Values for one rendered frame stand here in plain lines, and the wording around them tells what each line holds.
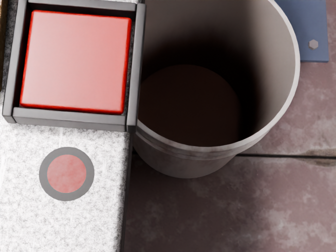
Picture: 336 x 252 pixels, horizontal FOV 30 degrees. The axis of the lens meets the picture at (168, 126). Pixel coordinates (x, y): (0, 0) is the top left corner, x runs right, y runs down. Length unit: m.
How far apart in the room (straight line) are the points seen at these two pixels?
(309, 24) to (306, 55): 0.07
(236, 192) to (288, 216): 0.12
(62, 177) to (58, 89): 0.05
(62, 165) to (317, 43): 1.09
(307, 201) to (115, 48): 1.00
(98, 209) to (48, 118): 0.06
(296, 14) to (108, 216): 1.12
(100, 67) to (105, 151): 0.05
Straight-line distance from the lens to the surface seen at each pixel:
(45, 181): 0.37
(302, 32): 1.42
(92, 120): 0.36
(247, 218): 1.30
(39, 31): 0.38
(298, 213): 1.32
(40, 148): 0.37
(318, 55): 1.41
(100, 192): 0.36
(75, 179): 0.37
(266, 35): 1.09
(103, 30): 0.38
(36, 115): 0.36
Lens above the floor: 1.27
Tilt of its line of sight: 75 degrees down
